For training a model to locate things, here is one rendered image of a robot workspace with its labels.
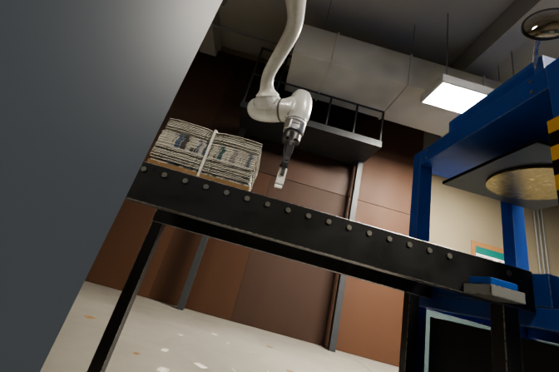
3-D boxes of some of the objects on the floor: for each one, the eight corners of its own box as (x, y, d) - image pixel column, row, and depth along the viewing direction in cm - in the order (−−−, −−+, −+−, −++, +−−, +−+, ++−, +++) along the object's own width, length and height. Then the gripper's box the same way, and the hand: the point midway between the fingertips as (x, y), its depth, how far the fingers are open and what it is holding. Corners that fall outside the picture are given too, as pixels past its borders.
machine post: (402, 468, 118) (420, 150, 178) (392, 455, 126) (413, 156, 186) (422, 473, 118) (433, 154, 178) (410, 460, 126) (425, 159, 186)
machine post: (535, 503, 119) (509, 176, 179) (516, 488, 127) (497, 180, 187) (554, 508, 119) (521, 180, 179) (534, 493, 128) (510, 183, 187)
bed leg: (71, 403, 100) (151, 220, 126) (79, 396, 105) (155, 222, 131) (86, 407, 100) (163, 223, 126) (94, 400, 105) (166, 225, 132)
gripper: (280, 141, 123) (267, 190, 114) (287, 121, 107) (270, 176, 98) (297, 145, 123) (284, 195, 114) (305, 126, 107) (291, 181, 98)
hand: (280, 178), depth 107 cm, fingers open, 4 cm apart
